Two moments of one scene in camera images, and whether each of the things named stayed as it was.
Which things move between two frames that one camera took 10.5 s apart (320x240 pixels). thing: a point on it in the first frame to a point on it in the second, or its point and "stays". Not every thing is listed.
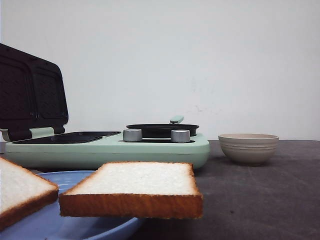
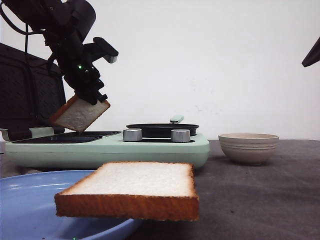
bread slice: x=166 y=190 stays
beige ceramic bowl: x=249 y=148 stays
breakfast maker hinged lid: x=32 y=94 stays
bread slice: x=21 y=189 to x=77 y=114
